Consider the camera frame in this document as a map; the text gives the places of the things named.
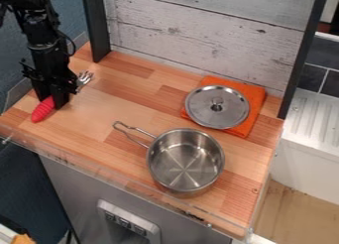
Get orange cloth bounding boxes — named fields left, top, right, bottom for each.
left=178, top=75, right=268, bottom=139

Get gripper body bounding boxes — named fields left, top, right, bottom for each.
left=18, top=48, right=81, bottom=103

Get silver lid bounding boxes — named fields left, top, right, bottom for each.
left=182, top=84, right=252, bottom=130

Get silver pot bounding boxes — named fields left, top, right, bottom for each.
left=111, top=120, right=227, bottom=199

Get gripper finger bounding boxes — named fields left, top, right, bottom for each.
left=52, top=90, right=72, bottom=111
left=33, top=84, right=53, bottom=103

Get white toy kitchen unit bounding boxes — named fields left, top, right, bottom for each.
left=267, top=86, right=339, bottom=206

